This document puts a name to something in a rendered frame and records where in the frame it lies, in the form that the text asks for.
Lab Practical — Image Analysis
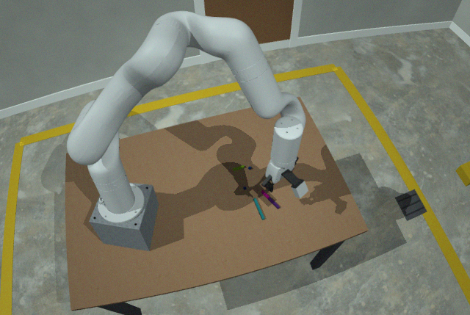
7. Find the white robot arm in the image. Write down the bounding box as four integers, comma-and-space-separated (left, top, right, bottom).
67, 11, 306, 224

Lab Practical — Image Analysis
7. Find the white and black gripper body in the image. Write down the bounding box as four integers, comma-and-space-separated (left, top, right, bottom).
265, 160, 295, 184

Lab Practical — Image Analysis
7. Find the purple rod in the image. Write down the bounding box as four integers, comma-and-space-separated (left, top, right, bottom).
268, 198, 280, 209

